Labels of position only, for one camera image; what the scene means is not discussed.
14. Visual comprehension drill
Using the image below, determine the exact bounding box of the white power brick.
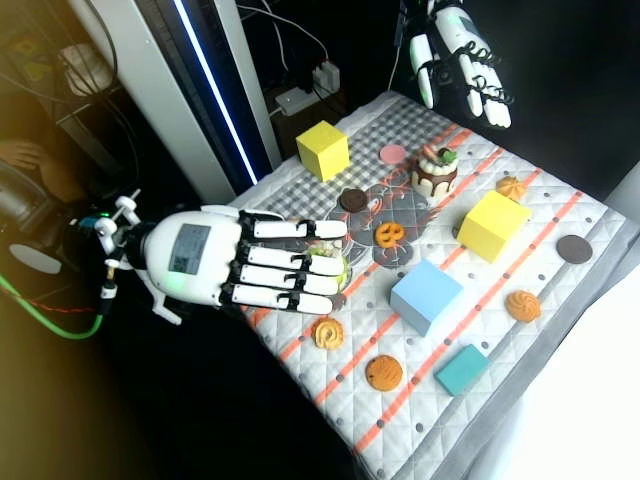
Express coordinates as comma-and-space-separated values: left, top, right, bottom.
59, 42, 114, 96

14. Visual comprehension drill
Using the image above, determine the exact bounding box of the small yellow cube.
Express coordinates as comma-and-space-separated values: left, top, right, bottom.
295, 120, 351, 183

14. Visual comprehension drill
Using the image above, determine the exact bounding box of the thick green cable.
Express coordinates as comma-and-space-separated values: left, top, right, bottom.
0, 272, 105, 342

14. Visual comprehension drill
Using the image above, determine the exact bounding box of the flat teal block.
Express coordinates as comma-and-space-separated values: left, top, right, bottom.
433, 343, 492, 397

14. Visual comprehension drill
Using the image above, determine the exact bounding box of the orange pretzel cookie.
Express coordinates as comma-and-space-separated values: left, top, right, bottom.
374, 221, 406, 249

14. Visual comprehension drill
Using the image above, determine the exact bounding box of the brown cardboard box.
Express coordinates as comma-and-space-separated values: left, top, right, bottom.
264, 84, 347, 159

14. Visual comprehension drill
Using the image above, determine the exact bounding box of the chocolate chip cookie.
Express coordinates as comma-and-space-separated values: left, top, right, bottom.
365, 354, 404, 392

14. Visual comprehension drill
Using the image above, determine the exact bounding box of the white plug adapter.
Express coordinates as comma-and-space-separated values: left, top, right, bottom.
312, 59, 341, 94

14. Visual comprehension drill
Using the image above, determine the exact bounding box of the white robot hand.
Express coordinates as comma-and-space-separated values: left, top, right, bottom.
133, 202, 351, 326
408, 0, 516, 130

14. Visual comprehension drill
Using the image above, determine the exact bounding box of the white plastic bottle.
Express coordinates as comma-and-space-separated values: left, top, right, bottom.
304, 238, 352, 294

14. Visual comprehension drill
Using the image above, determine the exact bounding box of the chocolate drip toy cake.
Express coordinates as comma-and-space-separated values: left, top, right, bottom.
410, 143, 460, 197

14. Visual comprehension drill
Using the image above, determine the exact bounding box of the swirl butter cookie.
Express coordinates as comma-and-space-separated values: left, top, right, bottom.
311, 317, 346, 350
505, 289, 543, 324

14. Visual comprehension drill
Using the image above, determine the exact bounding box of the white pillar with blue light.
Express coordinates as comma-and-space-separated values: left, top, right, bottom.
67, 0, 281, 201

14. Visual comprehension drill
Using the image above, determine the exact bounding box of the light blue cube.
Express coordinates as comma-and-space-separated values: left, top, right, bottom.
389, 258, 465, 337

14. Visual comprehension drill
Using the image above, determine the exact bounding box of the large yellow cube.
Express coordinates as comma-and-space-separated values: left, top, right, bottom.
457, 189, 533, 264

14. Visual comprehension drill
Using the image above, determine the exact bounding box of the dark brown disc cookie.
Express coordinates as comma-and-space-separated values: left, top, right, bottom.
556, 234, 595, 264

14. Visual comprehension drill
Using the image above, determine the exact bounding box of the person's hand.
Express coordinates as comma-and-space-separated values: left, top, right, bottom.
0, 139, 50, 172

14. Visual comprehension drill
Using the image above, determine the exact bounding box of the small swirl cookie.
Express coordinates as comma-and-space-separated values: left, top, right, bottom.
496, 175, 527, 201

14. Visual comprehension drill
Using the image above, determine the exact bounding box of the white power strip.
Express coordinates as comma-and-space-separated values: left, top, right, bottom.
274, 88, 321, 117

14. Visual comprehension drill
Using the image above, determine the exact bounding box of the grey quilt with bear print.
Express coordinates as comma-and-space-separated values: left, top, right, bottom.
222, 89, 629, 480

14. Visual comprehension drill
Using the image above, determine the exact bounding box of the thin cable with plug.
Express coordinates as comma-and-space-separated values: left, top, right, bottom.
386, 13, 407, 92

